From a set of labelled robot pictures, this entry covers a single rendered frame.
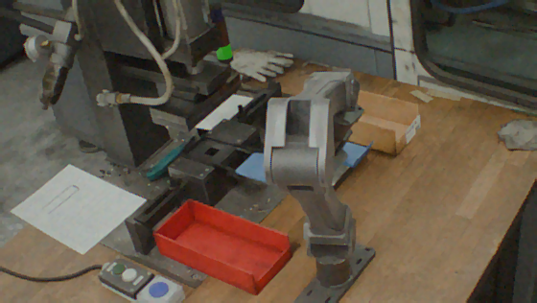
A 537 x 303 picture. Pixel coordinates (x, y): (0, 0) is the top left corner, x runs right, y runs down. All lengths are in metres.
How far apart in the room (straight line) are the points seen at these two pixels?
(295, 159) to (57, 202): 0.85
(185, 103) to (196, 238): 0.28
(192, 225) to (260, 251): 0.18
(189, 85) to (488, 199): 0.66
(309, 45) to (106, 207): 0.81
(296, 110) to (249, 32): 1.22
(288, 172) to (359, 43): 1.01
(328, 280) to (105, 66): 0.69
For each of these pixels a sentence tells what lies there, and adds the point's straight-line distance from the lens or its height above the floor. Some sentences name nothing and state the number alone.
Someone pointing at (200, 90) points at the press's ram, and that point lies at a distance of 1.50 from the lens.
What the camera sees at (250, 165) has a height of 0.99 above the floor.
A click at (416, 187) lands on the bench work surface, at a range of 1.59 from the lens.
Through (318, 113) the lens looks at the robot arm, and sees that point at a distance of 1.07.
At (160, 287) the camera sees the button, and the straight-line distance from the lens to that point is 1.41.
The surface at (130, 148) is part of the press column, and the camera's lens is 1.76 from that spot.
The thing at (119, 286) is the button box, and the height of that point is 0.93.
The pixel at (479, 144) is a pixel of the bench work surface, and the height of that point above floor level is 0.90.
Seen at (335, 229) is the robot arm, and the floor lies 1.06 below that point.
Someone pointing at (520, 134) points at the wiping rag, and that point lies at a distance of 1.72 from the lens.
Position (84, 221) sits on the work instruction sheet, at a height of 0.90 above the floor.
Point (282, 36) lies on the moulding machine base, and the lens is 2.23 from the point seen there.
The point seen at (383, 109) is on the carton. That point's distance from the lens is 1.78.
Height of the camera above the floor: 1.91
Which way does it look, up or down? 36 degrees down
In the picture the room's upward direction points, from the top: 11 degrees counter-clockwise
